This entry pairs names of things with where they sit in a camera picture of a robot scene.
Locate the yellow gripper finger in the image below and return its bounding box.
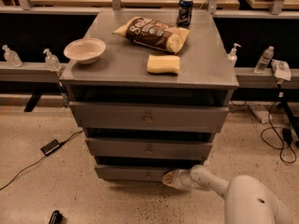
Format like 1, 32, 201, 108
162, 171, 175, 186

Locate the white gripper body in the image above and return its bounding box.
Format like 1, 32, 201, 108
172, 169, 193, 189

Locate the grey bottom drawer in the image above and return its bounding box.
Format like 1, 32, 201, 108
94, 164, 170, 182

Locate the grey drawer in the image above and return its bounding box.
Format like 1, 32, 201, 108
94, 164, 170, 182
86, 138, 212, 160
70, 102, 228, 133

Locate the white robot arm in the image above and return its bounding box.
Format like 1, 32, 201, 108
163, 165, 293, 224

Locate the grey middle drawer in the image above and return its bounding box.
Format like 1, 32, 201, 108
86, 138, 212, 160

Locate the grey drawer cabinet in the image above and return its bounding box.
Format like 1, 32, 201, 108
61, 10, 238, 170

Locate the grey top drawer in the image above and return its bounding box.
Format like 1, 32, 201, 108
70, 102, 228, 133

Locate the yellow sponge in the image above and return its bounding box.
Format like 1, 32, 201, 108
147, 55, 180, 75

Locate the black object on floor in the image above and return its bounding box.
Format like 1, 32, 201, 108
49, 210, 63, 224

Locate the black power adapter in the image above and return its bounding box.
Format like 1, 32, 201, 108
40, 139, 60, 156

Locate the right sanitizer bottle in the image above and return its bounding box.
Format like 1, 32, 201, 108
227, 43, 240, 66

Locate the sanitizer bottle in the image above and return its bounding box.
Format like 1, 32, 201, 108
43, 49, 62, 72
227, 43, 240, 66
2, 45, 22, 67

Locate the white packet on shelf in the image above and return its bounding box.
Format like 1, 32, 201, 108
271, 59, 292, 81

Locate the brown chip bag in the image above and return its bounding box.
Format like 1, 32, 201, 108
113, 17, 190, 54

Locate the clear water bottle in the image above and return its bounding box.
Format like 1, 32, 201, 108
254, 46, 274, 74

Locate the white bowl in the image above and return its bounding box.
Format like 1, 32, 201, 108
64, 38, 106, 64

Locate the blue soda can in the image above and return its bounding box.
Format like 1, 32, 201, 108
177, 0, 193, 27

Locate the far left sanitizer bottle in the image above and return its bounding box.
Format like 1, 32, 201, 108
2, 45, 22, 67

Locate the black cable on floor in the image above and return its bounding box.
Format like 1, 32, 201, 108
0, 130, 84, 192

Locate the black cable right floor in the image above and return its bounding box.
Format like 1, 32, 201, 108
260, 87, 298, 165

